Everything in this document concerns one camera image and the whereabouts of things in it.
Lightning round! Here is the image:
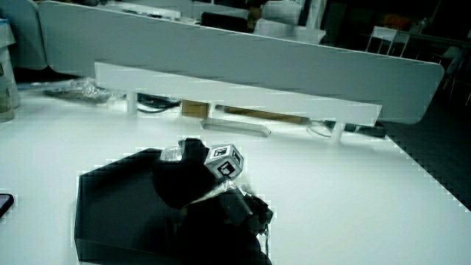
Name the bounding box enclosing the person's right forearm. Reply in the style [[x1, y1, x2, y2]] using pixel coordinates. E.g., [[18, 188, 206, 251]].
[[175, 186, 275, 265]]

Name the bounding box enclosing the black power adapter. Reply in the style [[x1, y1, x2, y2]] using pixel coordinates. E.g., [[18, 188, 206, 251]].
[[344, 122, 387, 138]]

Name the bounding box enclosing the clear coiled cable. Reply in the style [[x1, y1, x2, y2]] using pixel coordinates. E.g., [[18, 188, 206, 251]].
[[306, 119, 334, 140]]

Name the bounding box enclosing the black cable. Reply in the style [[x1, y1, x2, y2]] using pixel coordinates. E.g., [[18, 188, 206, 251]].
[[136, 93, 182, 114]]

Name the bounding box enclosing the person's right hand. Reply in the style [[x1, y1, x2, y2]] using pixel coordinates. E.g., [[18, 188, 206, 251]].
[[150, 138, 245, 211]]

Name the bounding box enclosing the grey rounded divider panel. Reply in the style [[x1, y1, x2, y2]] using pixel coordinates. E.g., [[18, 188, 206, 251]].
[[0, 0, 49, 71]]

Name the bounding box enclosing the small cardboard box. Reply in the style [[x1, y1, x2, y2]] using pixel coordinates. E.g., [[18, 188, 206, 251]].
[[180, 99, 211, 120]]

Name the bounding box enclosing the grey desk divider panel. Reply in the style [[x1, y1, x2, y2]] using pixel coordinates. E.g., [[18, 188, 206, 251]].
[[38, 0, 445, 125]]

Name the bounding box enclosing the clear plastic bottle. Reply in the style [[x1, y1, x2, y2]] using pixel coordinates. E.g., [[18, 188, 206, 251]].
[[0, 18, 21, 123]]

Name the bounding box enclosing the grey flat tray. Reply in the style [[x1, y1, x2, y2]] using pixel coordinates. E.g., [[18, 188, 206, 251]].
[[199, 117, 272, 139]]

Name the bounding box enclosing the white storage box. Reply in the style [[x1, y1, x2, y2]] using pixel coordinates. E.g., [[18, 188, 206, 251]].
[[253, 0, 327, 45]]

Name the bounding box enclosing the white desk shelf riser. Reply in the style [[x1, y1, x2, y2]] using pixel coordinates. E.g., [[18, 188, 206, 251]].
[[93, 61, 383, 144]]

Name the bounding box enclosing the black box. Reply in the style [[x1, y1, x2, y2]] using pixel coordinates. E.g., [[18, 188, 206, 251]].
[[74, 147, 185, 265]]

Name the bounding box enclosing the black smartphone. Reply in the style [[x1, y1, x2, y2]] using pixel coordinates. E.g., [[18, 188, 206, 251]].
[[0, 193, 15, 219]]

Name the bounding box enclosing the black monitor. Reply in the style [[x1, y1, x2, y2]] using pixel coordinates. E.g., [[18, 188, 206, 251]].
[[200, 11, 249, 33]]

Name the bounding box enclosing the flat wooden board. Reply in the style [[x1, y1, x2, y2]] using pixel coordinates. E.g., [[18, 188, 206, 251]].
[[222, 105, 309, 125]]

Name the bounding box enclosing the white chair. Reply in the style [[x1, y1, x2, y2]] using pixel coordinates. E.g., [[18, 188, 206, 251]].
[[365, 25, 411, 58]]

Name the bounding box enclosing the crumpled clear plastic bag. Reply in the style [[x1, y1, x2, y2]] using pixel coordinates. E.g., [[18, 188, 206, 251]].
[[43, 77, 116, 105]]

